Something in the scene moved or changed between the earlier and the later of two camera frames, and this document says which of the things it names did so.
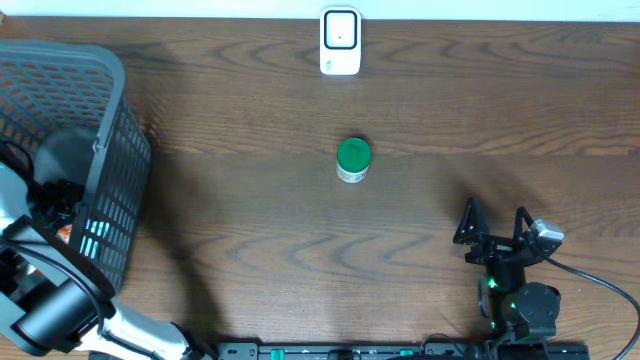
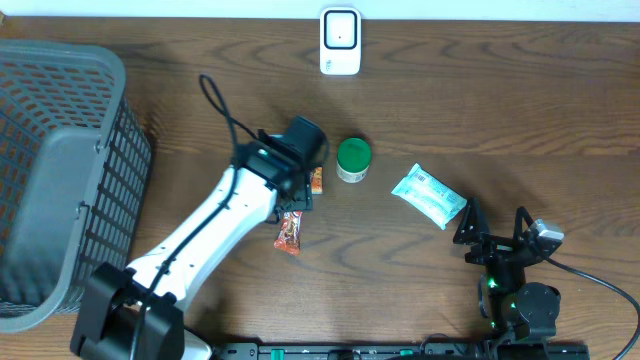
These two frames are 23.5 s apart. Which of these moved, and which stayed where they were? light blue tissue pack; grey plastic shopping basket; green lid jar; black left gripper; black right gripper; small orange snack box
Moved: light blue tissue pack; small orange snack box; black left gripper
Stayed: grey plastic shopping basket; black right gripper; green lid jar
